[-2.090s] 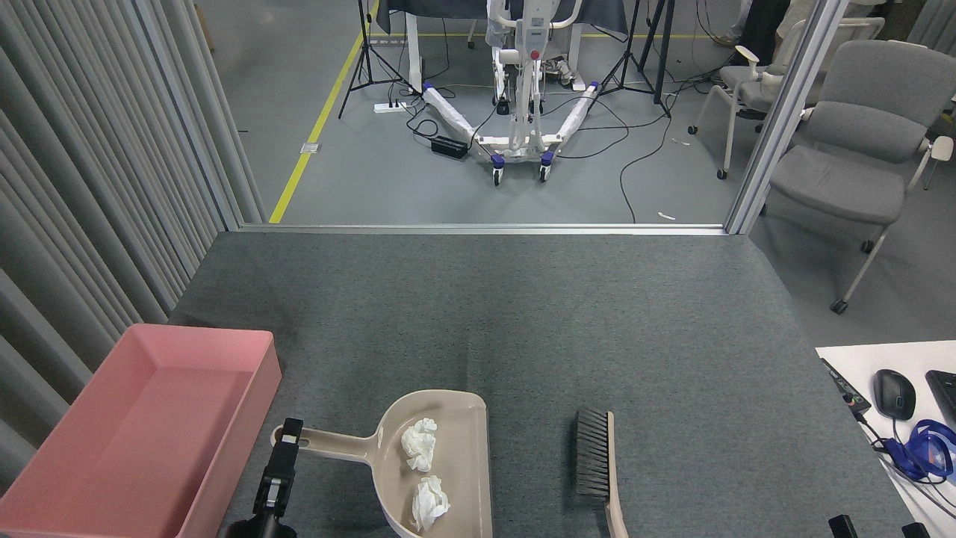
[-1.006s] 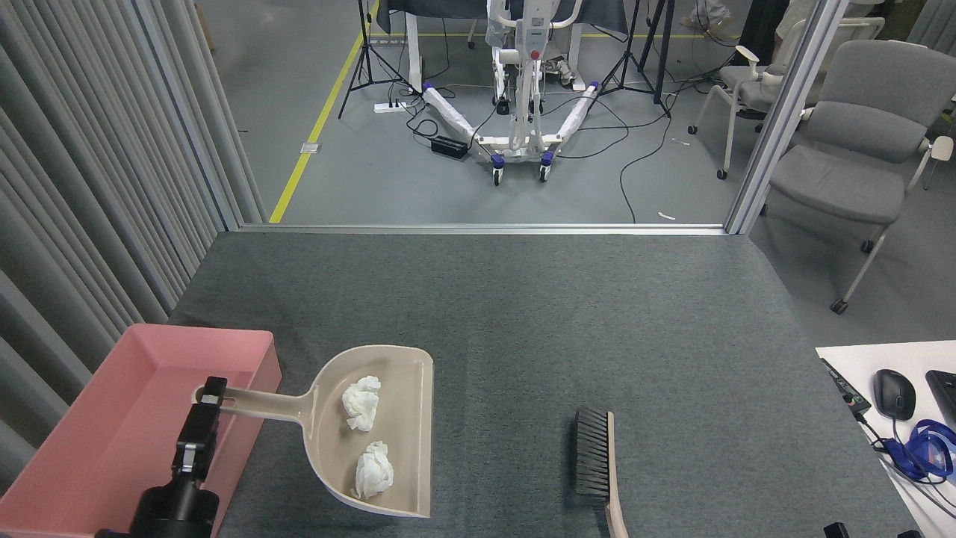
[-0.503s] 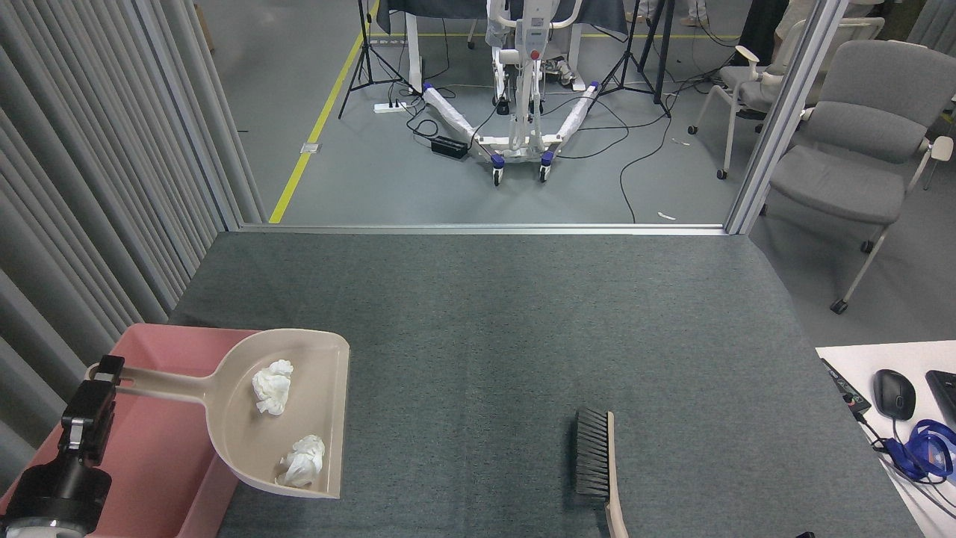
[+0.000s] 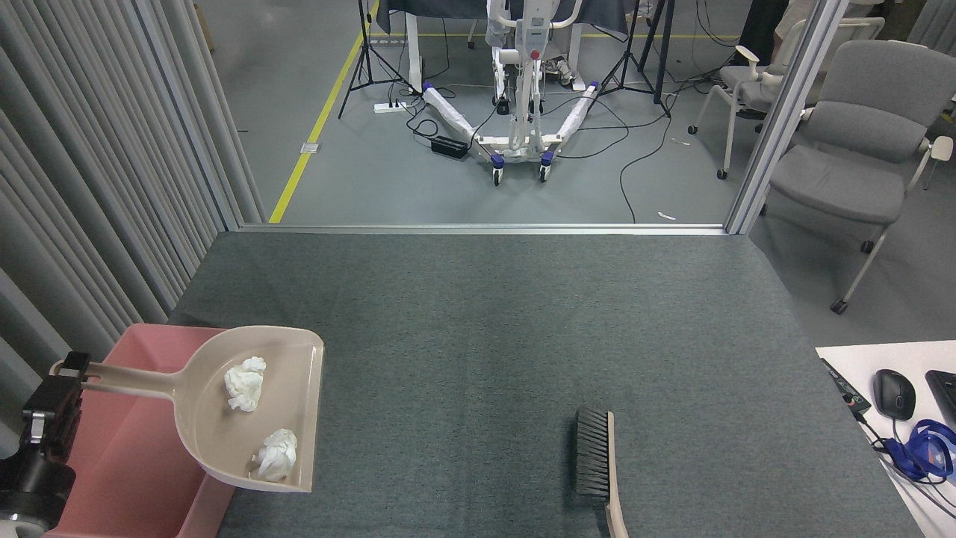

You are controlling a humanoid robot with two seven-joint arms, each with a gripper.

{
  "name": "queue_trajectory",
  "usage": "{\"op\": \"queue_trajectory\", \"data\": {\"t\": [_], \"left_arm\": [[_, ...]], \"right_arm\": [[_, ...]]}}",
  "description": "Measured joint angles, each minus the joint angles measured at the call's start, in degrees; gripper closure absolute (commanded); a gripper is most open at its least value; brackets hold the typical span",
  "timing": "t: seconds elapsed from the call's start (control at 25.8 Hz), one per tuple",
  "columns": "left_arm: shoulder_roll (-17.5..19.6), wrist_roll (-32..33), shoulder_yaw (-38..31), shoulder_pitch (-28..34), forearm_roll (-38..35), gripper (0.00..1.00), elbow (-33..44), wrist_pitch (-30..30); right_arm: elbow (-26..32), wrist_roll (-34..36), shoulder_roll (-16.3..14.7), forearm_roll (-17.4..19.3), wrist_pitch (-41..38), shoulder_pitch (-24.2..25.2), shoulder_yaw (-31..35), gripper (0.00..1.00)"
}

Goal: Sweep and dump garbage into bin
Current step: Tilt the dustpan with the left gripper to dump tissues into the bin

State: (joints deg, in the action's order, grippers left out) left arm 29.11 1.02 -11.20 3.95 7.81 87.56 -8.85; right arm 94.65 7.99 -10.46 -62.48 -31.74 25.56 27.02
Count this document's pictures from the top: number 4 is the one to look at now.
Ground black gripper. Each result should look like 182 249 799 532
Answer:
0 351 90 528

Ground white tissue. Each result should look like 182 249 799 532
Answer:
249 428 298 483
224 356 267 412

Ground beige plastic dustpan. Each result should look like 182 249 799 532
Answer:
50 325 325 494

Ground beige hand brush black bristles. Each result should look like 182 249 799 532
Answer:
574 408 630 538

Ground pink plastic bin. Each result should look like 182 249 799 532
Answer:
45 323 236 538

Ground grey pleated curtain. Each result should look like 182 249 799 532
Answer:
0 0 266 494

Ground black tripod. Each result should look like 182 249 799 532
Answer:
338 0 415 120
597 0 673 119

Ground white-legged desk dark cloth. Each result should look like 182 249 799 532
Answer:
373 0 630 94

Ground white stand on wheels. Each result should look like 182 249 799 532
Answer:
420 0 602 186

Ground small black device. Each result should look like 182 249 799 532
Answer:
820 358 872 417

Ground white side desk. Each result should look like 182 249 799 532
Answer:
816 341 956 538

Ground grey padded chair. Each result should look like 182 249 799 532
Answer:
769 39 955 315

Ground black computer mouse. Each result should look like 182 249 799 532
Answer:
872 368 917 421

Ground black keyboard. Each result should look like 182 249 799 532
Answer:
925 369 956 430

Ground silver table edge rail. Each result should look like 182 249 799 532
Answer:
238 223 729 237

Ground grey chair white frame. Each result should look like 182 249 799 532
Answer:
689 19 886 180

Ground blue lanyard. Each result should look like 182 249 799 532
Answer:
885 419 955 481

